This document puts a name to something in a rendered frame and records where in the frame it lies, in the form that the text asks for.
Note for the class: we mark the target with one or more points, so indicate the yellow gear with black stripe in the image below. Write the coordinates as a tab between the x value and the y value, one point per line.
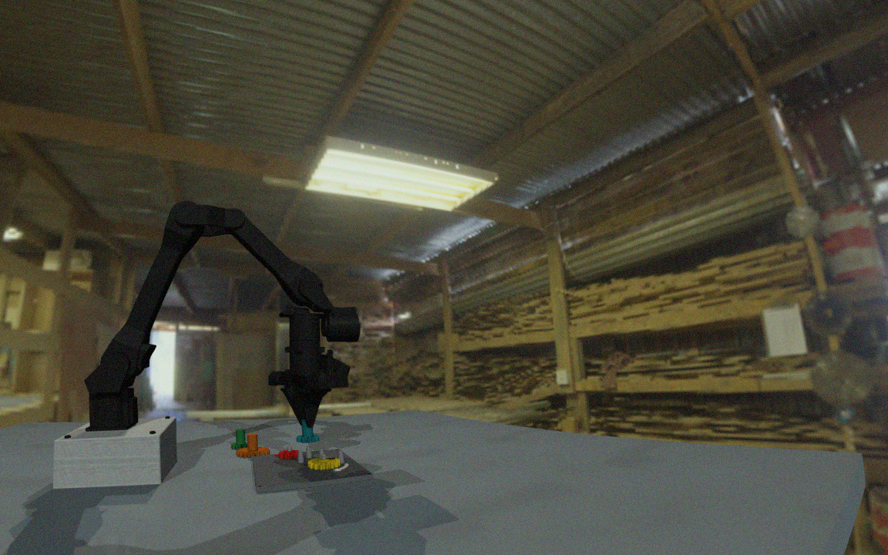
328	463

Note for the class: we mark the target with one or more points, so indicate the teal gear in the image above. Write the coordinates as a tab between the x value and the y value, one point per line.
307	434

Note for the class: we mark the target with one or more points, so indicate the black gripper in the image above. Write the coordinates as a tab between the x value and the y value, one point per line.
305	383

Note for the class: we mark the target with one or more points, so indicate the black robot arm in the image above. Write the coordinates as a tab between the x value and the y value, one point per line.
112	406

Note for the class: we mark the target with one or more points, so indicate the green gear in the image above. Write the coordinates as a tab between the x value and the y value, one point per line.
240	439

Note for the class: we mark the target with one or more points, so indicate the orange gear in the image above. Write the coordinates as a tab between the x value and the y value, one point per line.
252	449

